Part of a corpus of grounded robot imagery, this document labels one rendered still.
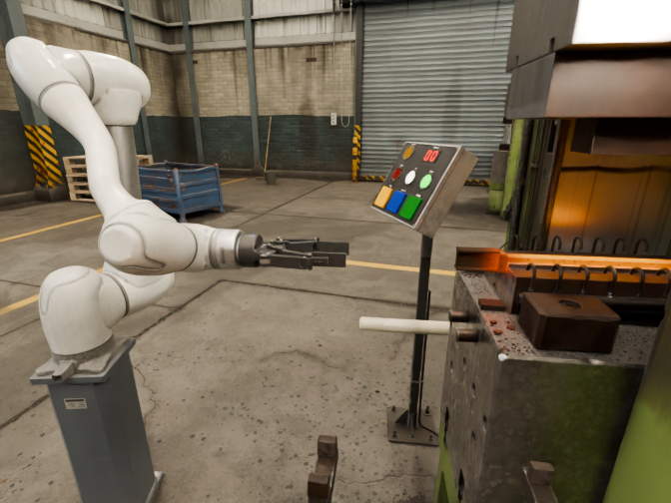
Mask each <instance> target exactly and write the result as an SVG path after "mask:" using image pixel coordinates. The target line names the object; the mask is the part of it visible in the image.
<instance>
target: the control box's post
mask: <svg viewBox="0 0 671 503"><path fill-rule="evenodd" d="M432 242H433V238H432V239H430V238H429V237H427V236H425V235H421V248H420V265H419V277H418V290H417V303H416V315H415V320H425V317H426V306H427V295H428V283H429V272H430V261H431V254H432ZM423 340H424V334H420V333H415V334H414V341H413V354H412V366H411V380H414V381H420V373H421V362H422V351H423ZM419 385H420V383H412V382H411V383H410V392H409V404H408V423H407V426H408V427H410V415H411V413H414V427H416V418H417V406H418V396H419Z"/></svg>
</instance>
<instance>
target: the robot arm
mask: <svg viewBox="0 0 671 503"><path fill-rule="evenodd" d="M6 62H7V65H8V68H9V70H10V73H11V74H12V76H13V78H14V80H15V81H16V83H17V84H18V85H19V87H20V88H21V89H22V90H23V92H24V93H25V94H26V95H27V96H28V98H29V99H30V100H31V101H32V102H33V103H35V104H36V105H37V106H38V107H39V108H40V109H41V110H42V111H43V112H44V113H45V114H46V115H48V116H49V117H50V118H52V119H53V120H54V121H56V122H57V123H58V124H60V125H61V126H62V127H63V128H64V129H66V130H67V131H68V132H69V133H71V134H72V135H73V136H74V137H75V138H76V139H77V140H78V141H79V142H80V143H81V144H82V146H83V147H84V149H85V154H86V164H87V175H88V183H89V188H90V191H91V194H92V197H93V199H94V201H95V203H96V204H97V206H98V208H99V210H100V211H101V213H102V215H103V217H104V219H105V222H104V224H103V226H102V230H101V232H100V234H99V238H98V249H99V253H100V255H101V257H102V258H103V260H104V261H105V262H104V266H103V270H102V273H98V272H97V271H96V270H94V269H92V268H89V267H86V266H78V265H75V266H68V267H63V268H60V269H58V270H55V271H53V272H51V273H50V274H49V275H48V276H47V277H46V278H45V280H44V281H43V282H42V285H41V289H40V294H39V312H40V318H41V322H42V326H43V330H44V333H45V336H46V339H47V341H48V343H49V345H50V348H51V353H52V357H51V358H50V359H49V360H48V361H47V362H46V363H45V364H43V365H42V366H40V367H39V368H37V369H36V375H37V376H46V375H52V379H53V381H55V382H62V381H64V380H65V379H66V378H68V377H69V376H71V375H72V374H83V373H89V374H94V375H97V374H101V373H103V372H104V371H105V370H106V367H107V365H108V364H109V363H110V362H111V360H112V359H113V358H114V357H115V356H116V355H117V353H118V352H119V351H120V350H121V349H122V348H123V346H124V345H126V344H127V343H129V342H130V336H128V335H123V336H114V335H113V332H112V327H113V326H114V325H115V324H116V323H117V322H118V321H119V320H120V319H121V318H123V317H125V316H127V315H130V314H133V313H135V312H137V311H140V310H142V309H144V308H146V307H148V306H149V305H151V304H153V303H155V302H156V301H158V300H159V299H161V298H162V297H163V296H164V295H165V294H166V293H167V292H168V291H169V290H170V289H171V287H172V286H173V284H174V280H175V275H174V272H176V271H180V272H199V271H205V270H209V269H238V270H240V269H241V268H242V267H259V266H261V267H270V266H272V267H283V268H294V269H308V268H309V270H312V269H313V266H329V267H346V256H347V255H349V242H331V241H320V238H280V237H278V238H277V239H276V240H273V241H269V242H265V241H264V240H263V237H262V236H261V235H260V234H246V233H244V232H243V231H241V230H224V229H213V228H210V227H207V226H202V225H198V224H179V223H177V222H176V220H175V219H174V218H172V217H171V216H169V215H168V214H166V213H165V212H163V211H162V210H161V209H159V208H158V207H157V206H155V205H154V204H153V203H152V202H150V201H147V200H142V194H141V186H140V178H139V170H138V162H137V154H136V146H135V138H134V131H133V125H136V123H137V121H138V116H139V113H140V110H141V108H143V107H144V106H145V105H146V104H147V103H148V101H149V99H150V96H151V87H150V83H149V80H148V78H147V77H146V75H145V74H144V72H143V71H142V70H141V69H139V68H138V67H137V66H135V65H133V64H132V63H130V62H128V61H126V60H124V59H121V58H118V57H115V56H111V55H107V54H103V53H98V52H92V51H86V50H71V49H66V48H61V47H56V46H52V45H48V46H46V45H45V44H44V43H43V42H41V41H39V40H36V39H33V38H29V37H17V38H14V39H12V40H10V41H9V42H8V44H7V45H6ZM306 252H311V253H312V254H310V253H306Z"/></svg>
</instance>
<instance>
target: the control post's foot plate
mask: <svg viewBox="0 0 671 503"><path fill-rule="evenodd" d="M407 423H408V408H405V407H395V405H393V406H389V407H388V408H387V428H388V441H389V442H392V443H398V444H405V445H408V446H424V447H439V442H438V439H437V436H436V435H435V434H433V433H432V432H430V431H428V430H426V429H424V428H422V427H421V426H420V425H419V423H418V409H417V418H416V427H414V413H411V415H410V427H408V426H407ZM420 423H421V424H422V425H423V426H425V427H428V428H430V429H431V430H433V431H435V428H434V422H433V415H432V411H431V410H430V409H429V405H426V408H425V409H421V413H420ZM435 432H436V431H435Z"/></svg>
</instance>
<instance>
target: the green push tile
mask: <svg viewBox="0 0 671 503"><path fill-rule="evenodd" d="M422 201H423V200H422V199H420V198H417V197H414V196H409V197H408V199H407V201H406V202H405V204H404V206H403V208H402V210H401V211H400V213H399V215H400V216H401V217H403V218H405V219H407V220H409V221H412V219H413V217H414V215H415V214H416V212H417V210H418V208H419V207H420V205H421V203H422Z"/></svg>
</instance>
